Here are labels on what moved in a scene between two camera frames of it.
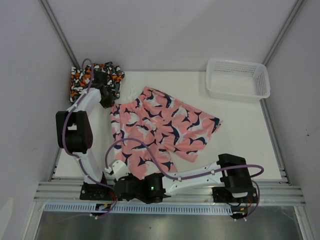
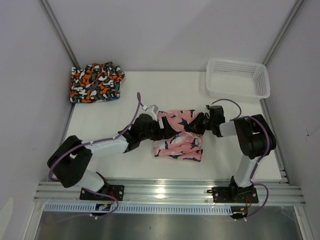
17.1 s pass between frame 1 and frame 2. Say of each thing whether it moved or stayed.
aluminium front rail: stayed
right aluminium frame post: stayed
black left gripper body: moved
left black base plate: stayed
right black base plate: stayed
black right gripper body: moved
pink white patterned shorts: moved
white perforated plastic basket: stayed
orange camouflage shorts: stayed
